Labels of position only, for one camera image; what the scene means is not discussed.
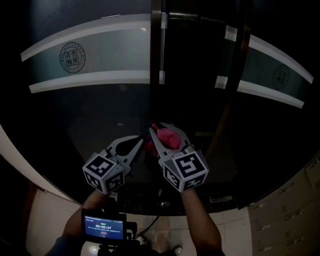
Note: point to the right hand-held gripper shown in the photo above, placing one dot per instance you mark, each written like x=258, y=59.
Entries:
x=187, y=170

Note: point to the frosted band glass door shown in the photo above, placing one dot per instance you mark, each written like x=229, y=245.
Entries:
x=262, y=65
x=112, y=55

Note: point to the black monitor mount rig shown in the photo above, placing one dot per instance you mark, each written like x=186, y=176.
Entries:
x=105, y=248

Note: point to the person's left forearm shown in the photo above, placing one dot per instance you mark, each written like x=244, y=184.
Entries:
x=77, y=217

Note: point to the pink cleaning cloth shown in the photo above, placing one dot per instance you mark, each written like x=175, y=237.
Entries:
x=168, y=138

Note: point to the small black monitor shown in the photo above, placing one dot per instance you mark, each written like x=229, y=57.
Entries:
x=103, y=227

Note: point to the person's blue shirt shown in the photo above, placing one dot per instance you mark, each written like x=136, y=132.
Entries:
x=62, y=247

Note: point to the white shoe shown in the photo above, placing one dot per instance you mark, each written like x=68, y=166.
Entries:
x=143, y=240
x=177, y=250

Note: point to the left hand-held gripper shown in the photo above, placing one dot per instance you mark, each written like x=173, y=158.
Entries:
x=105, y=172

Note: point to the person's right forearm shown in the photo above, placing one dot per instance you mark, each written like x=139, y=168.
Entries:
x=202, y=225

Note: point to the white locker cabinet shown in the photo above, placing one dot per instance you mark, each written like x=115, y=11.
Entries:
x=282, y=220

